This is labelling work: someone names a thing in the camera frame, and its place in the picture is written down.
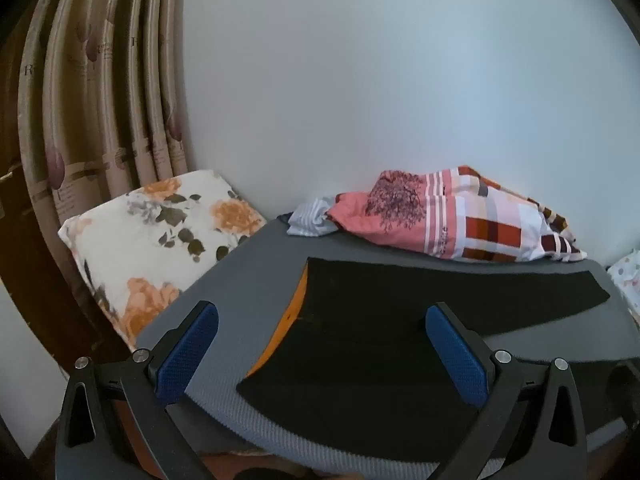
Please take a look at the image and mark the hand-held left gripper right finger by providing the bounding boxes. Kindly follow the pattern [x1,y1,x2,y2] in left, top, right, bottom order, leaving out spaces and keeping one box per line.
[425,302,588,480]

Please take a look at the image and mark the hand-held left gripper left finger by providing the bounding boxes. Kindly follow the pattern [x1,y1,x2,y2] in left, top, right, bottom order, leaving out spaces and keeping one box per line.
[54,301,221,480]

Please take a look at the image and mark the black pants with orange lining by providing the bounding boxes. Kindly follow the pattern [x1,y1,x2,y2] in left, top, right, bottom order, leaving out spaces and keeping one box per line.
[236,257,612,463]

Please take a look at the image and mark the grey mesh mattress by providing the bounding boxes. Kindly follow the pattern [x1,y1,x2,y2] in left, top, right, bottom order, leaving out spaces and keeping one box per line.
[135,219,640,476]

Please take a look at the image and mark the floral pillow with orange roses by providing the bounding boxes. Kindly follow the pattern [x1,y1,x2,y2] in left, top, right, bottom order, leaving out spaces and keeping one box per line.
[57,170,268,353]

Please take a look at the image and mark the pink checked blanket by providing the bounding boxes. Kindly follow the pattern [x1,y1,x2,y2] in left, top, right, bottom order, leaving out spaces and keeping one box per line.
[325,165,588,265]

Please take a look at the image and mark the white grey cloth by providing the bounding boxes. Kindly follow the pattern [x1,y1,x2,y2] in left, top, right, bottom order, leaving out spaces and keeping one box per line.
[286,197,338,237]

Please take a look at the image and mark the brown wooden door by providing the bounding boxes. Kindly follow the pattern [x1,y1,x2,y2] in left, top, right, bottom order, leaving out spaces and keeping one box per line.
[0,155,126,361]

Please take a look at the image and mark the white floral pillow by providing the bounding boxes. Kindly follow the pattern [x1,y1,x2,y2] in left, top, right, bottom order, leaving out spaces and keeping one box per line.
[607,250,640,321]

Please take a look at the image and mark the beige patterned curtain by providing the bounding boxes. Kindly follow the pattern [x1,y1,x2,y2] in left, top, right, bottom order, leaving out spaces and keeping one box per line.
[0,0,198,341]

